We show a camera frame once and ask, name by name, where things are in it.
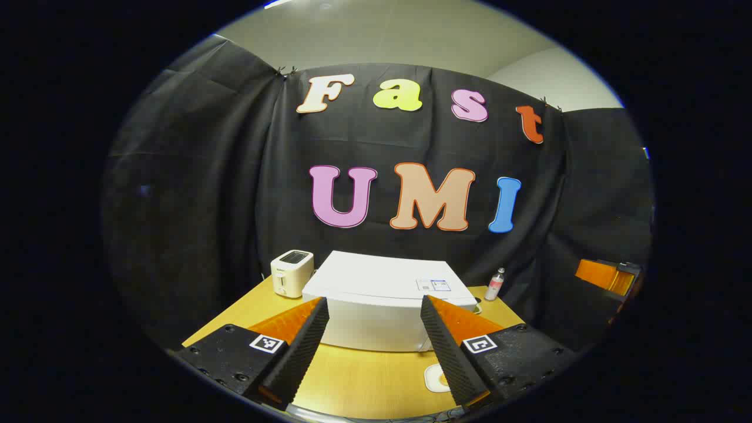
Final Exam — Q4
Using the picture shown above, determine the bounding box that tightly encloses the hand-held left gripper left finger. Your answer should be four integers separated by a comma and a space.
173, 297, 330, 411

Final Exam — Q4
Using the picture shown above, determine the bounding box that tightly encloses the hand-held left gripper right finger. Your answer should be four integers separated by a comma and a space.
420, 295, 580, 411

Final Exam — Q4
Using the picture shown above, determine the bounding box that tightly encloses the white microwave oven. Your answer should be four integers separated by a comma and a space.
301, 251, 478, 353

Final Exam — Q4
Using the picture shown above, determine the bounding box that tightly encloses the white square plate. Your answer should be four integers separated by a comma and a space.
424, 362, 453, 393

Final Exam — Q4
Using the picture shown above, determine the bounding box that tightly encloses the white toaster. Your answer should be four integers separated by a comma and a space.
270, 250, 315, 299

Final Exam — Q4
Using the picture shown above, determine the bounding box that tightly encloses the small clear bottle pink label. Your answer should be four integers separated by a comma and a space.
484, 268, 506, 301

